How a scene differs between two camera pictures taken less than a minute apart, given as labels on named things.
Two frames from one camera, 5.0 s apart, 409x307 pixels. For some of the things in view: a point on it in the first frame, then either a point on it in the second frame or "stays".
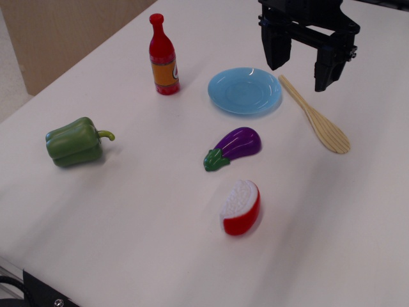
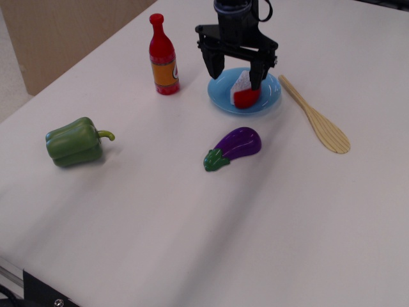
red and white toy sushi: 240,207 → 242,94
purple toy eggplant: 240,142 stays
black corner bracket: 38,293 stays
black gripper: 334,50 → 237,30
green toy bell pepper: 76,143 stays
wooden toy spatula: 333,137 stays
